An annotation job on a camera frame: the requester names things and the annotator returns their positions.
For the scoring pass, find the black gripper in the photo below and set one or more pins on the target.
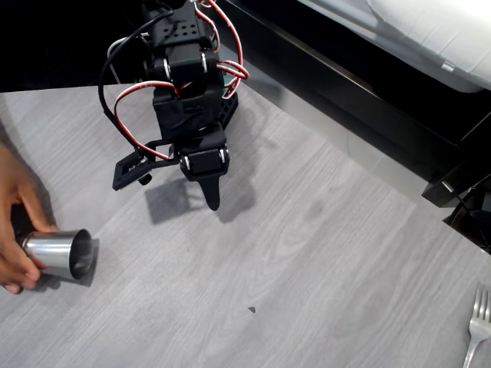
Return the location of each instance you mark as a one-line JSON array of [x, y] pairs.
[[203, 162]]

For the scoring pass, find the shiny steel cup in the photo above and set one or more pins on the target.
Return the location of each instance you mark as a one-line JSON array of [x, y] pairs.
[[53, 249]]

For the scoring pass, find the black perforated arm base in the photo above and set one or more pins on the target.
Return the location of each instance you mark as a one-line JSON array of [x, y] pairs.
[[230, 109]]

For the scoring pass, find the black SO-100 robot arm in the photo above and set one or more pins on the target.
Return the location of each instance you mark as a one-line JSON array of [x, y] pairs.
[[180, 34]]

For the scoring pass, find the person's hand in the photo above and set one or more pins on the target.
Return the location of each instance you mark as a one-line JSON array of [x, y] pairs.
[[15, 207]]

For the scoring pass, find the green circuit board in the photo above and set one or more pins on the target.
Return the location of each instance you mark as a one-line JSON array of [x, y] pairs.
[[227, 81]]

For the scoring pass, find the small dark crumb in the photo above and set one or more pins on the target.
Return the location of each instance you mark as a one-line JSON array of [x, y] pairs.
[[252, 309]]

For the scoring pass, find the white mattress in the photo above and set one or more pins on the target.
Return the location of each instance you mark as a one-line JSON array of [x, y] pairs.
[[414, 27]]

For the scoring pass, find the silver fork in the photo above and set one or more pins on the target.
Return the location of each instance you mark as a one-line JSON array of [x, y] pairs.
[[478, 326]]

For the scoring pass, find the black gripper camera mount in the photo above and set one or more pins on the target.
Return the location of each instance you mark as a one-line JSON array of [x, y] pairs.
[[128, 172]]

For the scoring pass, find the black bed frame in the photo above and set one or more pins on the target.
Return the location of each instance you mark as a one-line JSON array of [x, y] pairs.
[[345, 84]]

